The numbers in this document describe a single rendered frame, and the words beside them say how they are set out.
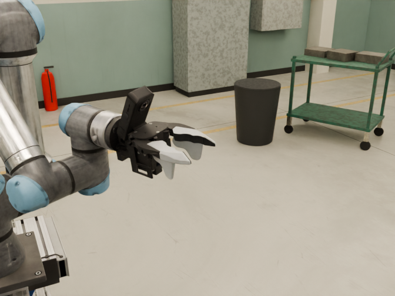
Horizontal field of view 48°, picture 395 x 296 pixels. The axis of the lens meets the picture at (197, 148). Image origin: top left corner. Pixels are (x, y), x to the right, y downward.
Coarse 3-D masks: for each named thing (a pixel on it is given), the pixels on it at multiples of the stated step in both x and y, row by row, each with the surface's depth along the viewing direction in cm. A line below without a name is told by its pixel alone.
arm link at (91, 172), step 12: (72, 156) 93; (84, 156) 92; (96, 156) 93; (72, 168) 90; (84, 168) 92; (96, 168) 94; (108, 168) 97; (84, 180) 92; (96, 180) 95; (108, 180) 98; (84, 192) 96; (96, 192) 96
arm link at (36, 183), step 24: (0, 96) 88; (0, 120) 86; (24, 120) 90; (0, 144) 86; (24, 144) 86; (24, 168) 85; (48, 168) 87; (24, 192) 82; (48, 192) 85; (72, 192) 91
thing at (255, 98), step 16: (240, 80) 465; (256, 80) 465; (272, 80) 465; (240, 96) 446; (256, 96) 437; (272, 96) 440; (240, 112) 453; (256, 112) 444; (272, 112) 450; (240, 128) 461; (256, 128) 452; (272, 128) 461; (256, 144) 460
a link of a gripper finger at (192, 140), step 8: (176, 128) 82; (184, 128) 82; (176, 136) 80; (184, 136) 80; (192, 136) 79; (200, 136) 78; (176, 144) 83; (184, 144) 82; (192, 144) 81; (200, 144) 80; (208, 144) 78; (192, 152) 82; (200, 152) 81
